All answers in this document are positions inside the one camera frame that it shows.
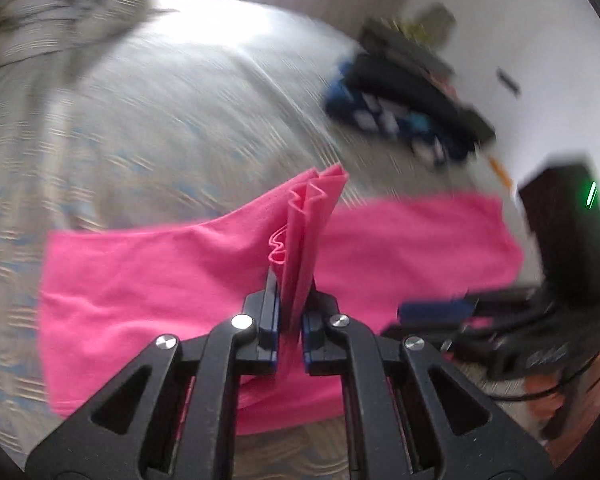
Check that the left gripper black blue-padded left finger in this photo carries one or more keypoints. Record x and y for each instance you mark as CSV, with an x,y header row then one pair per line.
x,y
171,412

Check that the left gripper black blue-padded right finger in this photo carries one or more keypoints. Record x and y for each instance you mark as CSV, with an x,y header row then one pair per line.
x,y
409,412

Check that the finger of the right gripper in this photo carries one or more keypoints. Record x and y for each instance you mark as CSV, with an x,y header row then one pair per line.
x,y
438,336
435,312

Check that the pink pants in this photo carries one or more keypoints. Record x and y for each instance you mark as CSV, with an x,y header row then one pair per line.
x,y
106,296

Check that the navy white patterned clothing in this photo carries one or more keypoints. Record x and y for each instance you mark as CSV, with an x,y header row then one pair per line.
x,y
430,143

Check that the black folded clothing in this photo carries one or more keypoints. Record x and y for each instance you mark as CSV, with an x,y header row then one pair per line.
x,y
389,81

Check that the green decor on shelf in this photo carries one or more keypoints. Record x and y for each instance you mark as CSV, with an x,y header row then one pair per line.
x,y
431,28

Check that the blue beige patterned bedspread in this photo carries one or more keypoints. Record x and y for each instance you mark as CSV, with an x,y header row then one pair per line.
x,y
197,111

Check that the grey patterned duvet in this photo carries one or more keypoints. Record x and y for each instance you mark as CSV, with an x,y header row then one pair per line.
x,y
45,15

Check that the wall socket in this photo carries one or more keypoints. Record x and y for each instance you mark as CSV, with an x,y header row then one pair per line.
x,y
508,82

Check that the dark wall shelf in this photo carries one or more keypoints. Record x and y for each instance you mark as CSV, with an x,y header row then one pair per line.
x,y
379,39

